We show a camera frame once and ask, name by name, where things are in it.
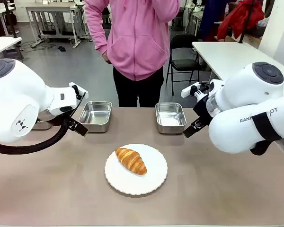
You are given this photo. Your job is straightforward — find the black stand pole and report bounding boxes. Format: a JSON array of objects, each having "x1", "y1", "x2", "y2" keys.
[
  {"x1": 239, "y1": 0, "x2": 256, "y2": 44},
  {"x1": 0, "y1": 0, "x2": 18, "y2": 39}
]

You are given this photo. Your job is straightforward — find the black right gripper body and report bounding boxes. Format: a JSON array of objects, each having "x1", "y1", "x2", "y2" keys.
[{"x1": 193, "y1": 96, "x2": 215, "y2": 124}]

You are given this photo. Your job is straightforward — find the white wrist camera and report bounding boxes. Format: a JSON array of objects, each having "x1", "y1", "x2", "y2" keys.
[
  {"x1": 181, "y1": 82, "x2": 209, "y2": 100},
  {"x1": 69, "y1": 82, "x2": 89, "y2": 100}
]

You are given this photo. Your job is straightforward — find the white scalloped plate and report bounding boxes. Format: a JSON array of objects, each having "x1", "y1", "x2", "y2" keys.
[{"x1": 104, "y1": 143, "x2": 169, "y2": 196}]

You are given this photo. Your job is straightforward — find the person's left forearm pink sleeve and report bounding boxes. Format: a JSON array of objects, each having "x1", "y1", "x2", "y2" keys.
[{"x1": 156, "y1": 0, "x2": 181, "y2": 23}]

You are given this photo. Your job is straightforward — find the golden brown croissant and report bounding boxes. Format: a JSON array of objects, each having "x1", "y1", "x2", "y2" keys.
[{"x1": 115, "y1": 147, "x2": 148, "y2": 176}]

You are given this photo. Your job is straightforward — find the person's right forearm pink sleeve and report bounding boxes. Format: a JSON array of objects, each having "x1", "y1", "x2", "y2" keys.
[{"x1": 89, "y1": 23, "x2": 109, "y2": 55}]

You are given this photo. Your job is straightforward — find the black folding chair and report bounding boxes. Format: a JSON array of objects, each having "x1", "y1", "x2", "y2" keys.
[{"x1": 165, "y1": 34, "x2": 204, "y2": 96}]

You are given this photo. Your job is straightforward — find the stainless steel rectangular container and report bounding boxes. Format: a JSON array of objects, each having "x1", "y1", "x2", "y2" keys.
[
  {"x1": 155, "y1": 102, "x2": 187, "y2": 135},
  {"x1": 78, "y1": 101, "x2": 113, "y2": 133}
]

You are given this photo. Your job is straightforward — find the dark blue hanging garment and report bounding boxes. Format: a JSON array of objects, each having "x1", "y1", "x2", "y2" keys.
[{"x1": 200, "y1": 0, "x2": 228, "y2": 41}]

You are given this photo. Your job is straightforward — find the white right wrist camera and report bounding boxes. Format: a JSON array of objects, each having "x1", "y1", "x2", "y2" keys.
[{"x1": 181, "y1": 82, "x2": 209, "y2": 100}]

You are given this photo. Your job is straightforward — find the white work table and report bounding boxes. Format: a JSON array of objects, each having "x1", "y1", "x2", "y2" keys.
[{"x1": 0, "y1": 36, "x2": 23, "y2": 60}]

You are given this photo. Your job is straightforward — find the red jacket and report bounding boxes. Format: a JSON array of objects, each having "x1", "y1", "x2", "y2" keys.
[{"x1": 217, "y1": 0, "x2": 265, "y2": 40}]

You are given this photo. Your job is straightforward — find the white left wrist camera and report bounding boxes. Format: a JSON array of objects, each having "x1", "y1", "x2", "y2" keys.
[{"x1": 69, "y1": 82, "x2": 89, "y2": 100}]

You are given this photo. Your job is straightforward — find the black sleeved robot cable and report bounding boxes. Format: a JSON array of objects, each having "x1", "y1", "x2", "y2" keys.
[{"x1": 0, "y1": 115, "x2": 71, "y2": 156}]

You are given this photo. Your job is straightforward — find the person in pink hoodie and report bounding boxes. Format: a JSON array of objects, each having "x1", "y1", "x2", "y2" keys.
[{"x1": 84, "y1": 0, "x2": 181, "y2": 108}]

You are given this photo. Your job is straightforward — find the grey metal frame desk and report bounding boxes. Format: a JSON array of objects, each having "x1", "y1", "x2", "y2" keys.
[{"x1": 26, "y1": 2, "x2": 86, "y2": 49}]

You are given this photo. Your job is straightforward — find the person's right hand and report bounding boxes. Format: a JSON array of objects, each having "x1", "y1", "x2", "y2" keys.
[{"x1": 101, "y1": 52, "x2": 112, "y2": 65}]

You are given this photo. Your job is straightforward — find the white side table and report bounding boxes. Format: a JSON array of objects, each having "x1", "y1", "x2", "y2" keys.
[{"x1": 191, "y1": 41, "x2": 275, "y2": 82}]

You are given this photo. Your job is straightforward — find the black arm strap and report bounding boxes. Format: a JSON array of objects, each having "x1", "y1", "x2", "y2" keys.
[{"x1": 249, "y1": 112, "x2": 283, "y2": 156}]

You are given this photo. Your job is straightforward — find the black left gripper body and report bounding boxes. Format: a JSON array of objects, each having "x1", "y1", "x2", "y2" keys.
[{"x1": 67, "y1": 91, "x2": 87, "y2": 122}]

